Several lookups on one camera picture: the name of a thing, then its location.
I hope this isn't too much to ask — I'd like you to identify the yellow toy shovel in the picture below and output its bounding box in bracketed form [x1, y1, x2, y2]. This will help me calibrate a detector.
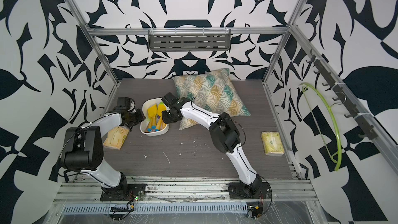
[145, 104, 158, 132]
[155, 101, 167, 131]

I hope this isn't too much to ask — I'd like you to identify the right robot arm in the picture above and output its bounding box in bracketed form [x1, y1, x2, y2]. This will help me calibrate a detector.
[161, 92, 262, 195]

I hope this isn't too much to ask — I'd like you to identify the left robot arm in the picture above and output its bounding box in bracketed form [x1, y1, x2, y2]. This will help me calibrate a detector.
[59, 97, 145, 200]

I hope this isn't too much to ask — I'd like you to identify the patterned teal yellow cushion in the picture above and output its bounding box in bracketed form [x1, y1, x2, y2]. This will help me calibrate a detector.
[172, 68, 251, 117]

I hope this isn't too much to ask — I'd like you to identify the right tissue pack yellow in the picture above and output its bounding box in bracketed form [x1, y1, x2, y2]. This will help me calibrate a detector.
[261, 132, 285, 156]

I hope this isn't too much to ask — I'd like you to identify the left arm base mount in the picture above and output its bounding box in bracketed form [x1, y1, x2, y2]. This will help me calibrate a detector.
[100, 184, 147, 202]

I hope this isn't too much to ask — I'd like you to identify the grey wall shelf rack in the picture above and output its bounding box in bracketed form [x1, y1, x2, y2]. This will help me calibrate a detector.
[148, 28, 232, 52]

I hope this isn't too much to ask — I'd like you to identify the white cable duct strip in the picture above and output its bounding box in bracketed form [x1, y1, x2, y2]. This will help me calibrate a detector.
[62, 202, 248, 215]

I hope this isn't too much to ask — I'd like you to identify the aluminium frame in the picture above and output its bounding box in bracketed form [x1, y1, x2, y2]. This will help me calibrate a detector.
[51, 0, 398, 224]

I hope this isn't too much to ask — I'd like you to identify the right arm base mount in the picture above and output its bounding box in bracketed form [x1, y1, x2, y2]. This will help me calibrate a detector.
[227, 182, 273, 200]

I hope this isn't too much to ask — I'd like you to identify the black hook rail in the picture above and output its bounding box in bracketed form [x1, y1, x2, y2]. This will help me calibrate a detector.
[308, 49, 378, 140]

